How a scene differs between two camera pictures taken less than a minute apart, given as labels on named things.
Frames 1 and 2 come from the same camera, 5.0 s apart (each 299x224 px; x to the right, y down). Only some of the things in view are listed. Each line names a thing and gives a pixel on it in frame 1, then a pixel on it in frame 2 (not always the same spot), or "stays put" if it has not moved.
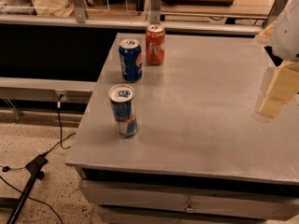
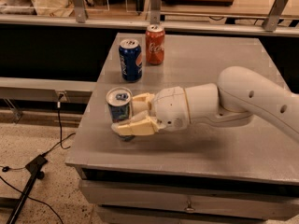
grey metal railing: [79, 17] stays put
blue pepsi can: [131, 59] stays put
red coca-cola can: [155, 44] stays put
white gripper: [288, 35] → [170, 106]
